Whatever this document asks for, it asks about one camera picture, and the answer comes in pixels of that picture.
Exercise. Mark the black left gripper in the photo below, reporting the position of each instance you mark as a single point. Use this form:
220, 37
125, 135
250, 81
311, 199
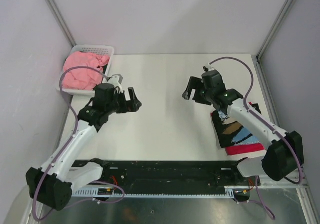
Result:
132, 105

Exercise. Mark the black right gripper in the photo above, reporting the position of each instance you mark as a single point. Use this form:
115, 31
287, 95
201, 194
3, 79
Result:
195, 83

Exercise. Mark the black t-shirt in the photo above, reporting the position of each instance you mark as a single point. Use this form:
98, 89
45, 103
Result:
217, 118

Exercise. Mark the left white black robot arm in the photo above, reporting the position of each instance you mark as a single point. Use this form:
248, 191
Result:
53, 183

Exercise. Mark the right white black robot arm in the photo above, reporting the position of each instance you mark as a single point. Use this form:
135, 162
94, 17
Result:
284, 150

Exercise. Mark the dark green garment in basket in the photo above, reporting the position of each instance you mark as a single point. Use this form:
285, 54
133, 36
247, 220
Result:
106, 68

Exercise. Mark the crumpled pink t-shirt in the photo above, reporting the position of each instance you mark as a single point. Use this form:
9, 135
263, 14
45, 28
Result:
84, 78

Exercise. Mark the folded magenta t-shirt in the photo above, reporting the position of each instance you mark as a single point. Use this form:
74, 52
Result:
238, 139

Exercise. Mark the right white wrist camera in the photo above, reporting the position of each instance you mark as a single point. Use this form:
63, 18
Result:
207, 68

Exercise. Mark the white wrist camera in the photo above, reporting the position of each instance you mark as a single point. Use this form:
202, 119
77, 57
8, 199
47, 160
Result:
116, 81
207, 68

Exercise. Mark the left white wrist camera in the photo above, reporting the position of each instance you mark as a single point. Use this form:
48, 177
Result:
116, 81

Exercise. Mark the right aluminium frame post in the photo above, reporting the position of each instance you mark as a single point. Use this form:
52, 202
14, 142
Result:
284, 12

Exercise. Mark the aluminium frame post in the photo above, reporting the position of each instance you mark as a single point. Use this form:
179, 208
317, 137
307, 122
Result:
61, 22
284, 12

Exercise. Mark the white slotted cable duct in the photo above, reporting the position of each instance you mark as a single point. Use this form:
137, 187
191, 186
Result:
104, 192

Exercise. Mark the left aluminium frame post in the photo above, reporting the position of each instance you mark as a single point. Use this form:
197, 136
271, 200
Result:
61, 22

